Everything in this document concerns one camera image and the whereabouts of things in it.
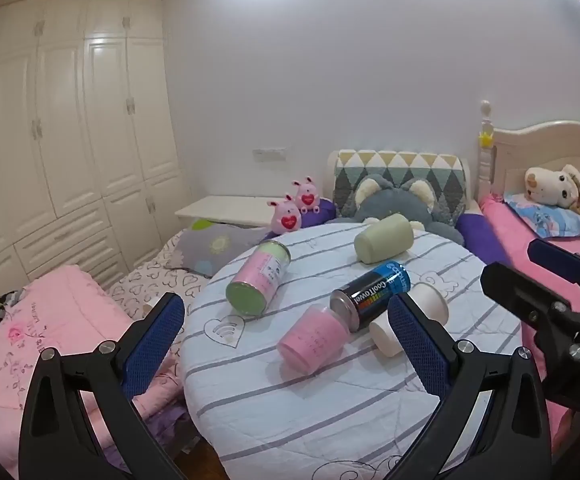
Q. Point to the white wall socket panel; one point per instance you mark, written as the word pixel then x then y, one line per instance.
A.
pixel 270 153

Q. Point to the grey pillow with sun print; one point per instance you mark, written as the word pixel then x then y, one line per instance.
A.
pixel 214 247

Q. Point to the black and blue can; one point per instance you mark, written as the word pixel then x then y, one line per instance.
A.
pixel 370 295

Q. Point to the round table with striped cloth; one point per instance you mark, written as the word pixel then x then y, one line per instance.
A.
pixel 270 410

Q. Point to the white cup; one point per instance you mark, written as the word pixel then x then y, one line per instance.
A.
pixel 427 301

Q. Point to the diamond patterned headboard cover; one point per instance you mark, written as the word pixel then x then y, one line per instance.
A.
pixel 400 165

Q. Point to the blue printed pillow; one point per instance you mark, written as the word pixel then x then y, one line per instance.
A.
pixel 550 220

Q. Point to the purple cushion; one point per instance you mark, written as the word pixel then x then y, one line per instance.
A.
pixel 320 212

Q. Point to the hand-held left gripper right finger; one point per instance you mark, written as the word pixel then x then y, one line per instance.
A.
pixel 419 345

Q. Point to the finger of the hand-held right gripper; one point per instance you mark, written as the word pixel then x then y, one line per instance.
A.
pixel 560 259
pixel 520 287

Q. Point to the cream wooden bed headboard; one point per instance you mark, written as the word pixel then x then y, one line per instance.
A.
pixel 545 152

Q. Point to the white side table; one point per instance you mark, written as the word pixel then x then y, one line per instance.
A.
pixel 224 207

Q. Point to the pink bed sheet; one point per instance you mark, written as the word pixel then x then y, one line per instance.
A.
pixel 507 230

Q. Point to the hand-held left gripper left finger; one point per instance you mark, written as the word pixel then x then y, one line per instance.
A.
pixel 153 342

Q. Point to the pink canister with green lid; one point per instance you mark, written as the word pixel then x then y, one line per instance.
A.
pixel 260 280

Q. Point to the grey plush animal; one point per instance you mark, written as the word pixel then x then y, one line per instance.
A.
pixel 390 197

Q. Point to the pink bunny plush toy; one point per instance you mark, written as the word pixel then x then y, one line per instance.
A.
pixel 307 197
pixel 286 217

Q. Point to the heart printed bed sheet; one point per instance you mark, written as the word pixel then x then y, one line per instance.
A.
pixel 154 282

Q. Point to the pale green cup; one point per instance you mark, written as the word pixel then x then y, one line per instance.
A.
pixel 385 238

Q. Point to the yellow star ornament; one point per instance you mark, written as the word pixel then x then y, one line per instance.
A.
pixel 485 137

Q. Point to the purple pillow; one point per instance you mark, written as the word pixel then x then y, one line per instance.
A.
pixel 480 237

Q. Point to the white plush dog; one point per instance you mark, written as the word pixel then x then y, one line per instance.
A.
pixel 550 185

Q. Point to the pink embroidered quilt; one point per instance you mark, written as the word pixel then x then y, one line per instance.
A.
pixel 44 350

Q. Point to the cream white wardrobe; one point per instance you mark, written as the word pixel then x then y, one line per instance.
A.
pixel 69 135

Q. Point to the pink cup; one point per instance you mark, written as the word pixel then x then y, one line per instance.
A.
pixel 312 340

